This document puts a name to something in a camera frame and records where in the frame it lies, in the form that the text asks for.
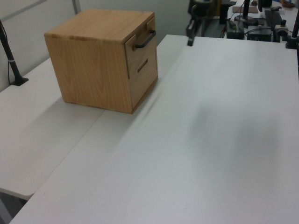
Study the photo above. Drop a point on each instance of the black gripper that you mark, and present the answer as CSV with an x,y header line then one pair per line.
x,y
191,28

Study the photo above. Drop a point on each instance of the wooden drawer cabinet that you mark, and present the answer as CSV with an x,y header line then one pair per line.
x,y
88,58

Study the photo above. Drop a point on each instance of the black electronics box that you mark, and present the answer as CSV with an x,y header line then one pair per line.
x,y
234,30

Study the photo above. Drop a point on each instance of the black stand with round base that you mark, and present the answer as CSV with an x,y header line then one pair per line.
x,y
245,18

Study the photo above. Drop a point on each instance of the black controller box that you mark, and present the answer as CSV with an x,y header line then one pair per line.
x,y
259,35

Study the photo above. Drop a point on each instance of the brown flat board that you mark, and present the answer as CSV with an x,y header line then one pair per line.
x,y
252,9

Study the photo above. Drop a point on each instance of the emergency stop button box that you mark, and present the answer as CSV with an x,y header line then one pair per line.
x,y
281,26

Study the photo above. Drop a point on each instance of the black clamp stand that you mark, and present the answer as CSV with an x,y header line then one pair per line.
x,y
293,37

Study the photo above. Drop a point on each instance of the black upright post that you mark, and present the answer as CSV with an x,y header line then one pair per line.
x,y
223,11

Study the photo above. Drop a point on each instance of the black camera stand pole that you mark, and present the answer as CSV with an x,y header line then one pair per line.
x,y
12,65

